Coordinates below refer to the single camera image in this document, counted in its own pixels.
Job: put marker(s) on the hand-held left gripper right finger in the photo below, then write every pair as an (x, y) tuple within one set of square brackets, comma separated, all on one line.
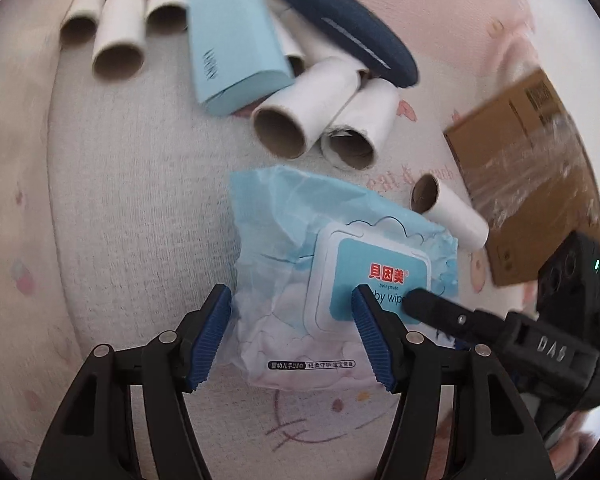
[(375, 340)]

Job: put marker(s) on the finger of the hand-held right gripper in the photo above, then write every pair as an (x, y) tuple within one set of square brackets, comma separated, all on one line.
[(440, 310)]

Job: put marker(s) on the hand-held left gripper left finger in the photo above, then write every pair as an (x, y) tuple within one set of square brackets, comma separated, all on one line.
[(207, 340)]

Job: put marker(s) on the light blue wet wipes pack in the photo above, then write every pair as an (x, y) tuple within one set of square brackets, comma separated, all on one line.
[(280, 240)]

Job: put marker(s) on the brown cardboard box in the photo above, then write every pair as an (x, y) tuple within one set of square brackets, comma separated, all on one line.
[(525, 180)]

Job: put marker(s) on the pink white printed sofa cover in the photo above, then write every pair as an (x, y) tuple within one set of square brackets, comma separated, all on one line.
[(130, 210)]

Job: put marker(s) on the navy glasses case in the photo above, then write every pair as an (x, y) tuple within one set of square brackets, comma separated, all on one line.
[(350, 35)]

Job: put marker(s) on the plain light blue long box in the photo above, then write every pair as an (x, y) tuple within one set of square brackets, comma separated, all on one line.
[(230, 45)]

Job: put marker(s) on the pile of white paper tubes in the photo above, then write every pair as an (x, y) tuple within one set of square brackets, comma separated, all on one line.
[(120, 40)]

